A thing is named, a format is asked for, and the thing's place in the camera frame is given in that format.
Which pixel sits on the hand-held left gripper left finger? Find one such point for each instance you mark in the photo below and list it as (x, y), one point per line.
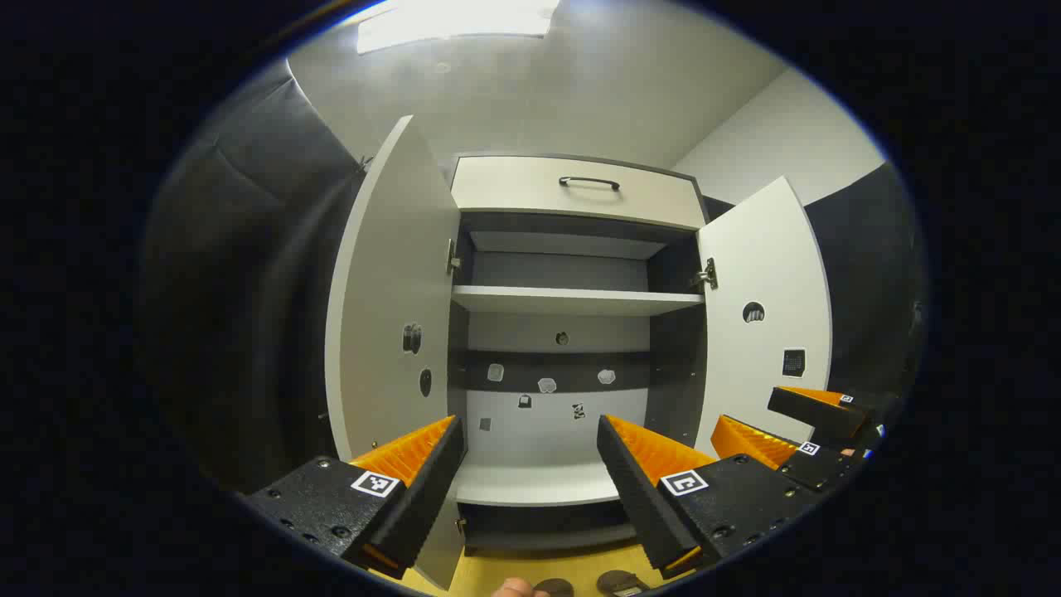
(431, 506)

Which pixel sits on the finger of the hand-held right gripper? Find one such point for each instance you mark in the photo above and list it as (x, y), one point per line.
(816, 466)
(816, 413)

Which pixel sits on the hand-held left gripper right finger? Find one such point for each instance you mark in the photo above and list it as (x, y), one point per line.
(634, 506)

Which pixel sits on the white shoe cabinet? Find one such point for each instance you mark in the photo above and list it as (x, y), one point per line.
(671, 365)

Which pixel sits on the metal door hinge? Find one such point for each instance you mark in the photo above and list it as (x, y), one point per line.
(452, 259)
(706, 275)

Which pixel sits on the white cabinet shelf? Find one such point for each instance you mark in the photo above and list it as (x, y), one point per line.
(572, 300)

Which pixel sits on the white cabinet drawer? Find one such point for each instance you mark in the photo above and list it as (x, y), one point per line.
(514, 186)

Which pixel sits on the black backdrop cloth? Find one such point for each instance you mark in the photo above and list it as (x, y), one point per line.
(870, 290)
(249, 290)

